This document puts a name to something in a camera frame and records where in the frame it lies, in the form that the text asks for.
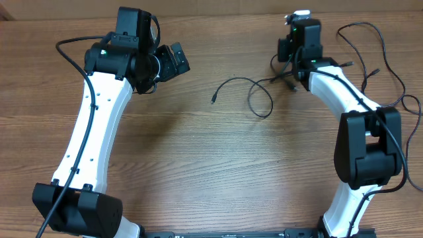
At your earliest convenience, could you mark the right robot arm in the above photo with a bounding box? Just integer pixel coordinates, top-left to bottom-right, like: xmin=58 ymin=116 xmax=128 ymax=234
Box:
xmin=278 ymin=11 xmax=408 ymax=237

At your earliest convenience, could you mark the black USB cable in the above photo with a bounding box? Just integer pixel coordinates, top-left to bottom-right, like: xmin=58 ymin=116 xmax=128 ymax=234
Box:
xmin=210 ymin=52 xmax=298 ymax=120
xmin=336 ymin=21 xmax=423 ymax=192

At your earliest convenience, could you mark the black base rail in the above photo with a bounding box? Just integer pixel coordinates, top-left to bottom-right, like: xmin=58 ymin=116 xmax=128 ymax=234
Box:
xmin=138 ymin=227 xmax=377 ymax=238

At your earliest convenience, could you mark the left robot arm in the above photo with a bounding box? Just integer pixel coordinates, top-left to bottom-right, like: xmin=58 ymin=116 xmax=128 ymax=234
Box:
xmin=32 ymin=7 xmax=190 ymax=237

